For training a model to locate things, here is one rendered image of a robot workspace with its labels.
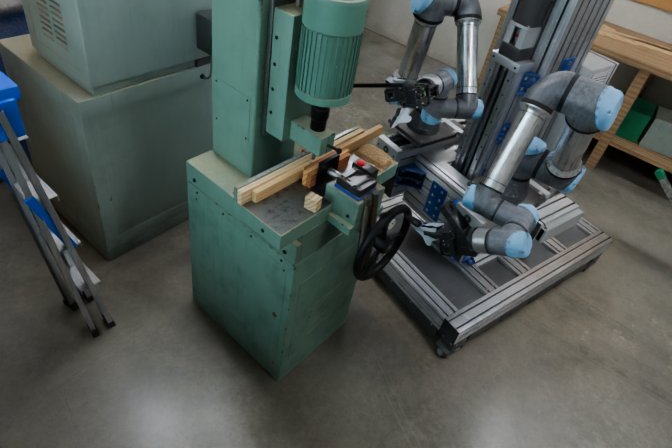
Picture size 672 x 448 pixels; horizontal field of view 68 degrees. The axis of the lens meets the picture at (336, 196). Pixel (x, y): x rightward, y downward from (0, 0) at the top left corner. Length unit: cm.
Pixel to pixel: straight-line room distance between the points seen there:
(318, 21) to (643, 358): 230
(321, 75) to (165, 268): 148
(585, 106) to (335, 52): 71
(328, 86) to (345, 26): 18
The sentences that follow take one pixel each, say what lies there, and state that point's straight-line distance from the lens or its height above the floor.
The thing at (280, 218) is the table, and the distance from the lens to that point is 152.
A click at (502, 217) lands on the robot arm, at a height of 103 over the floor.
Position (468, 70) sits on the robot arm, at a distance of 189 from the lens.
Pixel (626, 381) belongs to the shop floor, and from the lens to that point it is 283.
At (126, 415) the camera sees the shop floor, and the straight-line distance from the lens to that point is 219.
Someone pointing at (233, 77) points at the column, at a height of 116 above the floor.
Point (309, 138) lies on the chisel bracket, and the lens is 161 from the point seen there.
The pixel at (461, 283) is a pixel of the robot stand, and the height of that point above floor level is 21.
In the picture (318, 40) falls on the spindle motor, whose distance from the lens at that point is 141.
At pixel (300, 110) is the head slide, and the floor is 109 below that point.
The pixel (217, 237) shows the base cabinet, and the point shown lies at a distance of 195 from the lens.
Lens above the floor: 192
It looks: 39 degrees down
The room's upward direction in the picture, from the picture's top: 11 degrees clockwise
